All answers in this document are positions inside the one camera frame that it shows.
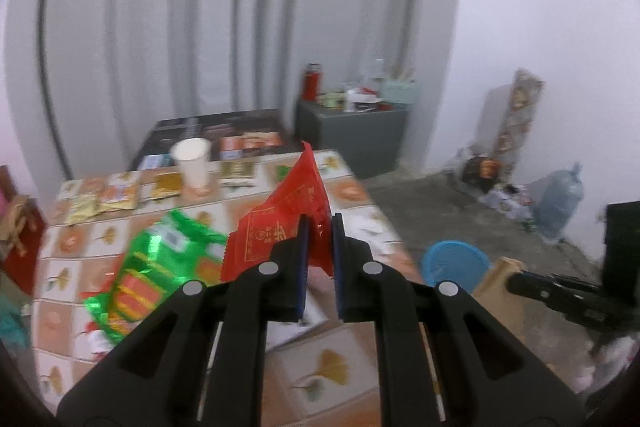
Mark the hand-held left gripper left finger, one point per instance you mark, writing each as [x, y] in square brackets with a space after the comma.
[301, 267]

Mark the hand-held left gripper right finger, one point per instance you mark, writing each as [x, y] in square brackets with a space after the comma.
[339, 267]

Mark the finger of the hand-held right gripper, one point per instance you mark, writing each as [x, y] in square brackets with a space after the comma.
[550, 294]

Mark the red snack packet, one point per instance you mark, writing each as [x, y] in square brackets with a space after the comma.
[280, 217]

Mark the brown paper bag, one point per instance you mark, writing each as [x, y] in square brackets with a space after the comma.
[495, 279]

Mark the blue plastic wastebasket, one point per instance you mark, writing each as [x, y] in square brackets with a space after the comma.
[452, 264]

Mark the green snack bag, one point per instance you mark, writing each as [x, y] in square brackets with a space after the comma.
[155, 267]

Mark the large water jug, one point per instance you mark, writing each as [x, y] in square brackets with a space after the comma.
[557, 204]

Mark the small green packet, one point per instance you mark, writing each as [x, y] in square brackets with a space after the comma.
[285, 173]

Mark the ginkgo patterned tablecloth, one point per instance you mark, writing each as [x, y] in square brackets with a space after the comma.
[320, 367]

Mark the olive snack packet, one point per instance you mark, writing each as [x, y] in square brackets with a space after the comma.
[239, 174]

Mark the grey cabinet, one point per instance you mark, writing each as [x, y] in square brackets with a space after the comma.
[350, 137]

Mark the dark bag with orange print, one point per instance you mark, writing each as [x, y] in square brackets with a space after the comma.
[480, 174]

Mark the white paper cup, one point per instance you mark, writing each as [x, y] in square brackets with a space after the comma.
[192, 164]

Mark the gold snack packet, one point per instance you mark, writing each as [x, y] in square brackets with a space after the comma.
[167, 186]

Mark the patterned upright board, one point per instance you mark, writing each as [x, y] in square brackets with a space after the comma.
[522, 122]

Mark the dark low table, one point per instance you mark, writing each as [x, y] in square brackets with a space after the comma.
[200, 127]

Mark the red thermos bottle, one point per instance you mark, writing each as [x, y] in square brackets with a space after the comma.
[311, 84]

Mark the mint green box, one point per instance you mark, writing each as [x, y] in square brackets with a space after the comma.
[400, 91]

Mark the orange yellow snack packet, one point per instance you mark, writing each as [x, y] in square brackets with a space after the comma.
[120, 193]

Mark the clear plastic bottle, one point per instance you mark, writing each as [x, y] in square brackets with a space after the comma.
[378, 72]

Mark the grey curtain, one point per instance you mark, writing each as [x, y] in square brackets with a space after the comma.
[225, 7]

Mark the red gift bag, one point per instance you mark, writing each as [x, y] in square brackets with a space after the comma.
[20, 237]

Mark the teal plastic bag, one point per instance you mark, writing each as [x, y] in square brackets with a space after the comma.
[12, 327]

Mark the black curtain pole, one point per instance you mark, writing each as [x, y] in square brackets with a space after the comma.
[50, 57]

